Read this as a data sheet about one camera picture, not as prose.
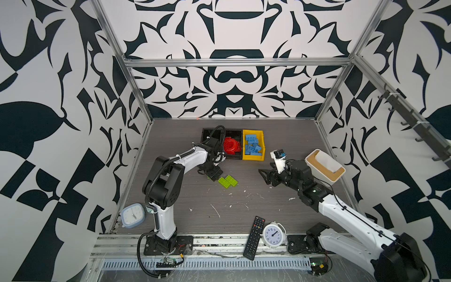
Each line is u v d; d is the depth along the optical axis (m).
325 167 0.92
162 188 0.50
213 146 0.77
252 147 1.02
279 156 0.69
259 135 1.05
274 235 0.75
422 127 0.59
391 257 0.39
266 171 0.72
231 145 1.02
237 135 1.02
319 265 0.71
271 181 0.72
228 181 0.92
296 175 0.62
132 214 0.79
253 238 0.75
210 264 0.74
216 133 0.82
